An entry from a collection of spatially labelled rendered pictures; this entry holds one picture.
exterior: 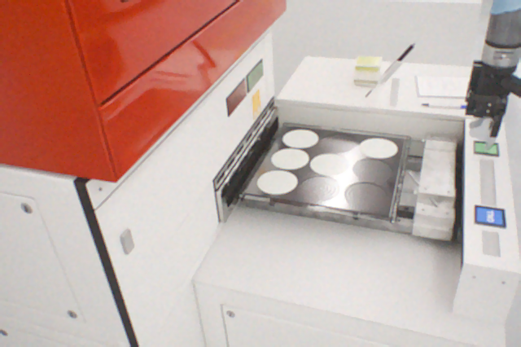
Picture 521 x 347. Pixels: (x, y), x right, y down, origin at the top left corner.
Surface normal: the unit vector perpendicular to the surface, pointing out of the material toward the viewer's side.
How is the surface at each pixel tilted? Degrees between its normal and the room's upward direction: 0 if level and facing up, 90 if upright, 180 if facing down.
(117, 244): 90
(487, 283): 90
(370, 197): 0
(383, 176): 0
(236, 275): 0
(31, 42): 90
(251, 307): 90
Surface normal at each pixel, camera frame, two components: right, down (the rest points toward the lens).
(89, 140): -0.33, 0.55
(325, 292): -0.07, -0.82
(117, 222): 0.94, 0.14
